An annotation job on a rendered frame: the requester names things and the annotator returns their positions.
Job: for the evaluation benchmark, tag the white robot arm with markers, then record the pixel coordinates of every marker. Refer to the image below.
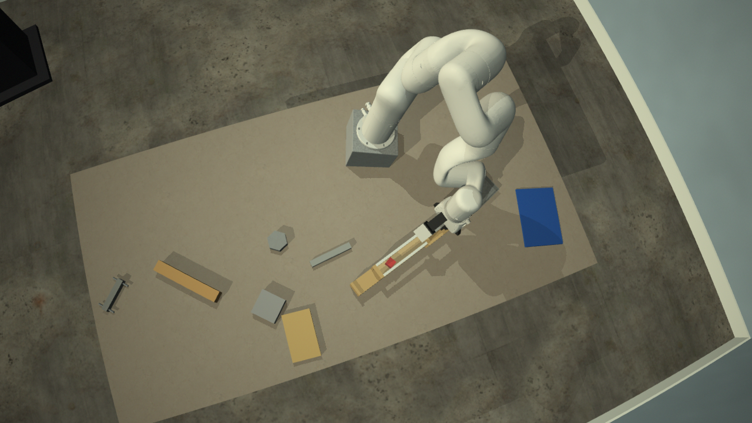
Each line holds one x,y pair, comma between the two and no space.
462,63

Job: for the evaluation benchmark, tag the tan wooden batten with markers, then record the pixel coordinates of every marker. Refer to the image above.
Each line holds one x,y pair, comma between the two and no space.
187,281

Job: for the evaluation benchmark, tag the blue flat rectangular slab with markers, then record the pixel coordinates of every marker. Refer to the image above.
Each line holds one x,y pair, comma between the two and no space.
539,217

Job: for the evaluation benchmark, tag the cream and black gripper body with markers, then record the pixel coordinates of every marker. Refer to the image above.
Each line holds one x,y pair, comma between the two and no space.
452,227

